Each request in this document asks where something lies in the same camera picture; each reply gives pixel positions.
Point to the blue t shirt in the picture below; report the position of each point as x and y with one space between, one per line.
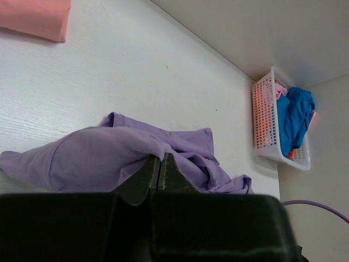
294 116

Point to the purple t shirt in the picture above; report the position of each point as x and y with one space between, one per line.
101 158

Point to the folded pink t shirt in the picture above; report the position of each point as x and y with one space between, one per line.
45 19

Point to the orange t shirt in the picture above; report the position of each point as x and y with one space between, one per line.
291 154

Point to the white plastic basket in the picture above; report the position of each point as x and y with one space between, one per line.
265 116

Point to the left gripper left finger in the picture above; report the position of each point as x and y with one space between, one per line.
134 191

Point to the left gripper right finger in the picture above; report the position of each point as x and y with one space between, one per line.
170 179

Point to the light pink t shirt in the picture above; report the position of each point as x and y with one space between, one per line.
280 91

